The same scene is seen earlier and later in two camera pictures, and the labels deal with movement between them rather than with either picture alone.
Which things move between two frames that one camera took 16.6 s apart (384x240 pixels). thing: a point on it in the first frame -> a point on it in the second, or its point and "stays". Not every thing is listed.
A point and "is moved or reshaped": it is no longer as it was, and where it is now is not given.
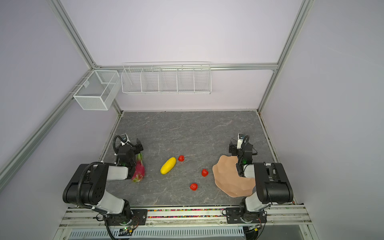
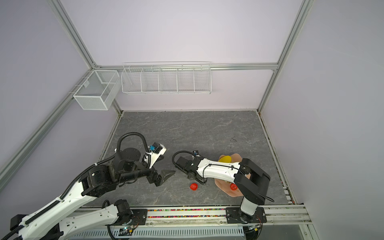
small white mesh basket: [99, 90] stays
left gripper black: [136, 148] -> [153, 178]
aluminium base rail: [207, 217] stays
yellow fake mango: [168, 165] -> [227, 159]
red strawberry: [204, 172] is moved or reshaped
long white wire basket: [166, 77] stays
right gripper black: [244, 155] -> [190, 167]
